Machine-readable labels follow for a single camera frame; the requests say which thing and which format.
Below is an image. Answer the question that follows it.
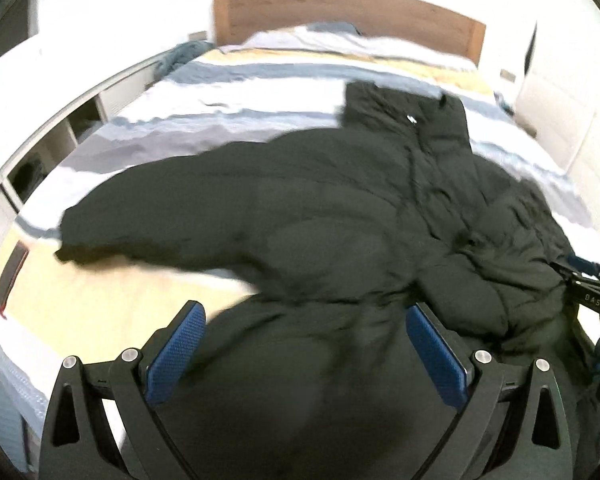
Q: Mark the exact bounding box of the dark phone with red edge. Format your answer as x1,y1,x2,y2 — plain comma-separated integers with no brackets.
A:
0,242,31,320

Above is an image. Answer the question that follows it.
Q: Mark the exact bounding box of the lavender pillow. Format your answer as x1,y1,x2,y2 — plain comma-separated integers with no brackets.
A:
220,22,478,70

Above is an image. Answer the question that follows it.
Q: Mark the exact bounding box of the white shelf unit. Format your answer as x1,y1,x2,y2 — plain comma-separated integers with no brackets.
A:
0,45,181,241

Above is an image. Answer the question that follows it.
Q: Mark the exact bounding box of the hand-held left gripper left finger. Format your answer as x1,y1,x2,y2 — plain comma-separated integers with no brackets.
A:
37,300,207,480

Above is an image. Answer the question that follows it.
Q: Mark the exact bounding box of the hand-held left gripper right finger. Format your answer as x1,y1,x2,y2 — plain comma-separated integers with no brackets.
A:
407,302,573,480

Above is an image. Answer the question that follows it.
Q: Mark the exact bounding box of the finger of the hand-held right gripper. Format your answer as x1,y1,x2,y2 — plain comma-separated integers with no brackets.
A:
551,256,600,283

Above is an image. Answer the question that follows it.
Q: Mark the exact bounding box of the white wardrobe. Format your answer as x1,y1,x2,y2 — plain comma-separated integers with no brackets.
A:
515,20,600,241

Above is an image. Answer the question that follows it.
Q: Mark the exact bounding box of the blue-grey cloth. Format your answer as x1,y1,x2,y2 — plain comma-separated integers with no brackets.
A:
152,40,213,80

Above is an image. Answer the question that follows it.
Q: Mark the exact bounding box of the black puffer jacket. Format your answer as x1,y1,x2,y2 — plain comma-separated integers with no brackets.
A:
55,80,600,480

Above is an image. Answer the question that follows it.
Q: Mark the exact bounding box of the striped duvet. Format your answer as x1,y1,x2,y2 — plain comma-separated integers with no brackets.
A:
0,45,600,406

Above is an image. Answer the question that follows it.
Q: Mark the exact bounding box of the white mattress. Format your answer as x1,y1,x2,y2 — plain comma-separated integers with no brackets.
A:
0,310,53,463

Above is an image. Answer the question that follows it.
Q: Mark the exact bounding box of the wooden headboard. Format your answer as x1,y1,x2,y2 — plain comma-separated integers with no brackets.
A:
212,0,487,68

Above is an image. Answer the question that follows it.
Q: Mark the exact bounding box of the grey-blue pillow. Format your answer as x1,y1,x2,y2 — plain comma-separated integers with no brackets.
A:
307,21,368,37

